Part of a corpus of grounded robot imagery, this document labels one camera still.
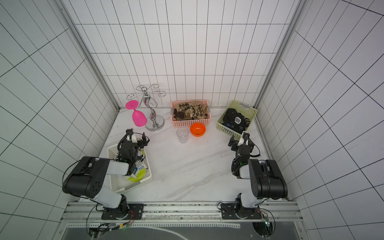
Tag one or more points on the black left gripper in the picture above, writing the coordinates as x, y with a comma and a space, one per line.
142, 143

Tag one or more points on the white sock neon yellow toe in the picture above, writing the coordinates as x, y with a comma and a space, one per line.
138, 174

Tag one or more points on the black sock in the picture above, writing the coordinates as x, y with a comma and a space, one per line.
235, 121

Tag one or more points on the brown tan knit sock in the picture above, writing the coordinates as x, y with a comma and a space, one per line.
182, 111

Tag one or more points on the tan brown argyle sock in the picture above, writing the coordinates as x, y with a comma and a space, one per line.
198, 110

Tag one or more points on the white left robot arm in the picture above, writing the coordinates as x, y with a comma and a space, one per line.
86, 180

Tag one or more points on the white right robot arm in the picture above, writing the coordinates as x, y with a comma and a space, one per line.
266, 179

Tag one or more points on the white perforated plastic basket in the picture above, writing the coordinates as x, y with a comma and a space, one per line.
120, 184

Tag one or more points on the pink perforated plastic basket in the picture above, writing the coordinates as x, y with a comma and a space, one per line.
190, 122

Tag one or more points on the pink plastic wine glass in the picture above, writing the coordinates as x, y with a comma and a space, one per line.
138, 117

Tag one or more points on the chrome glass holder stand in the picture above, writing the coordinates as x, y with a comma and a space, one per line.
154, 123

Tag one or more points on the orange plastic bowl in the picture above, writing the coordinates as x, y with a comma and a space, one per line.
197, 129

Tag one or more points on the clear plastic cup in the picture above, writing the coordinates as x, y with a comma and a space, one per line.
183, 134

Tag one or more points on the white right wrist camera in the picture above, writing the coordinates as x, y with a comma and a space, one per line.
244, 140

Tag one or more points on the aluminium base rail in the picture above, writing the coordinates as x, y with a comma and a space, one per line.
179, 214

